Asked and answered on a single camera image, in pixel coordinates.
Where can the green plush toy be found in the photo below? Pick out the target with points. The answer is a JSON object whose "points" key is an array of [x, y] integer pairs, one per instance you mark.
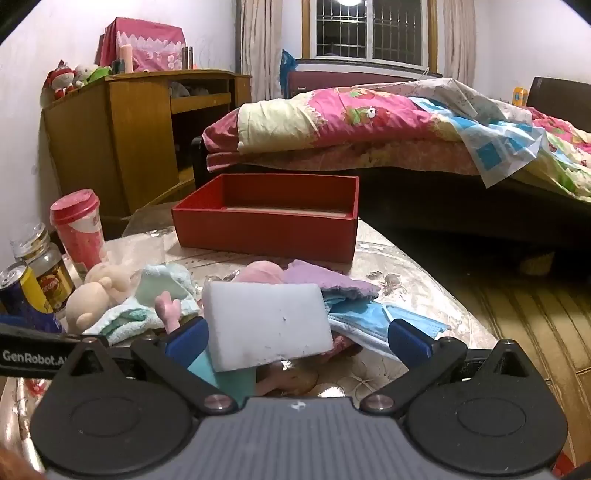
{"points": [[101, 74]]}

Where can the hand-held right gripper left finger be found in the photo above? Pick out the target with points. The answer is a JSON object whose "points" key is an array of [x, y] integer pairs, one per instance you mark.
{"points": [[187, 340]]}

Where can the blue bag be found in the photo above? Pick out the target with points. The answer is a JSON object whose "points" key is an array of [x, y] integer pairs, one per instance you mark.
{"points": [[287, 69]]}

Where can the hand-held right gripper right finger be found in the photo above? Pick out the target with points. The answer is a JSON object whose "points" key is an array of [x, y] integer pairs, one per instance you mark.
{"points": [[408, 346]]}

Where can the pink floral quilt bed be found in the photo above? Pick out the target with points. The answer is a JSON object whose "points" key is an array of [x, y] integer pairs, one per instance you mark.
{"points": [[415, 207]]}

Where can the green and white towel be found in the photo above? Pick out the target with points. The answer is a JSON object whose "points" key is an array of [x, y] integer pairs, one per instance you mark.
{"points": [[161, 281]]}

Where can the blue face mask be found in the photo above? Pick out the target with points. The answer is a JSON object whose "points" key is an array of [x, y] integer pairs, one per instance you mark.
{"points": [[364, 323]]}

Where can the pink cartoon quilt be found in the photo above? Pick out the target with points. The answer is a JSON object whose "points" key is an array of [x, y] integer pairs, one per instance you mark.
{"points": [[346, 110]]}

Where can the blue and white patterned blanket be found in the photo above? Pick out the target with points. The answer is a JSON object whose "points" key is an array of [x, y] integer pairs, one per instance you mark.
{"points": [[489, 134]]}

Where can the red lidded cup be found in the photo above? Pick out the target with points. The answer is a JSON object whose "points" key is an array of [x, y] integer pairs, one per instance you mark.
{"points": [[81, 235]]}

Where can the red and white plush doll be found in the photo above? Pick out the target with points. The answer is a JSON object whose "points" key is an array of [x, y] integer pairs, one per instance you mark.
{"points": [[60, 78]]}

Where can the yellow and blue can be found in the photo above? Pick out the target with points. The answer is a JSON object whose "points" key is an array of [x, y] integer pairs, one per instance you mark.
{"points": [[27, 295]]}

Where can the red cardboard box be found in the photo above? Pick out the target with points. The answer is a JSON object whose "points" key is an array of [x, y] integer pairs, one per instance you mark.
{"points": [[263, 235]]}

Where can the grey cloth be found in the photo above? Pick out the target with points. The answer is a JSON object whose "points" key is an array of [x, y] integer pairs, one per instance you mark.
{"points": [[182, 88]]}

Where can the small dark jar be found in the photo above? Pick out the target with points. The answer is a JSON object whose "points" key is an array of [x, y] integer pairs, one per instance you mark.
{"points": [[116, 67]]}

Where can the orange carton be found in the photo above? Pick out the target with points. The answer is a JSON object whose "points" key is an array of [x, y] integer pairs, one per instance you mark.
{"points": [[520, 97]]}

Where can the white plush toy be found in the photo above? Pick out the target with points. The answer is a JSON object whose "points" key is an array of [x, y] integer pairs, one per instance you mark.
{"points": [[85, 74]]}

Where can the barred window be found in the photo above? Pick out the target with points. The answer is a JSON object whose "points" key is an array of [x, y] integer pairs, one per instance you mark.
{"points": [[369, 32]]}

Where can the beige plush toy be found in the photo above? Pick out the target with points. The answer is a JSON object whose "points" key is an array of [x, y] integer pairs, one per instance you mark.
{"points": [[87, 300]]}

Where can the pink cloth covered box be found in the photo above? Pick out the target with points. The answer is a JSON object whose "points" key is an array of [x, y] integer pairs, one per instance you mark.
{"points": [[147, 41]]}

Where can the pink plush pig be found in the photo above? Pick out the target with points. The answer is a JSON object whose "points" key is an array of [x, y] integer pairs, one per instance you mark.
{"points": [[258, 272]]}

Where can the pink floral bed sheet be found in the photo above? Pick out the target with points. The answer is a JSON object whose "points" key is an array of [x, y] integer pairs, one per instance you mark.
{"points": [[323, 157]]}

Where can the purple fluffy cloth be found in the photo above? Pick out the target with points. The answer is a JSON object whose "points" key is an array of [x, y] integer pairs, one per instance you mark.
{"points": [[323, 279]]}

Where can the white sponge block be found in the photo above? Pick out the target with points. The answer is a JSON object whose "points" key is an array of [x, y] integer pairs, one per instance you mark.
{"points": [[268, 323]]}

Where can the steel thermos flask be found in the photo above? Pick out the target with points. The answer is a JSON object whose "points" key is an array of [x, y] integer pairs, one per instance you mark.
{"points": [[187, 57]]}

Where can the beige curtain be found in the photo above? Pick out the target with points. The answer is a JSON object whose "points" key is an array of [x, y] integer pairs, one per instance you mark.
{"points": [[258, 46], [459, 41]]}

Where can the wooden desk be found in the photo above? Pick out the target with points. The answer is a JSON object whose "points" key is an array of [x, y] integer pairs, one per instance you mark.
{"points": [[138, 138]]}

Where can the glass jar with label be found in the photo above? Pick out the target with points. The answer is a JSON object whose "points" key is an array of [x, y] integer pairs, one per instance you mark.
{"points": [[53, 281]]}

